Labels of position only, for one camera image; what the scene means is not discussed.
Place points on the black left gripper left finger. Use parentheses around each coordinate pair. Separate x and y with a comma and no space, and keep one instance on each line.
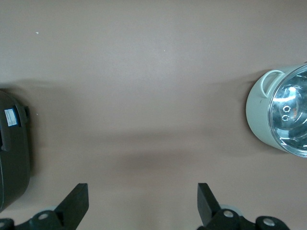
(72,206)

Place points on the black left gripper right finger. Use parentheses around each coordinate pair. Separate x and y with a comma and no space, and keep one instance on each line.
(208,206)

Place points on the round glass pot lid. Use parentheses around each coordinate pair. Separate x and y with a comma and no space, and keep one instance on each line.
(295,124)

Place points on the black rice cooker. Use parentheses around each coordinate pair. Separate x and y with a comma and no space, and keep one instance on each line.
(16,155)

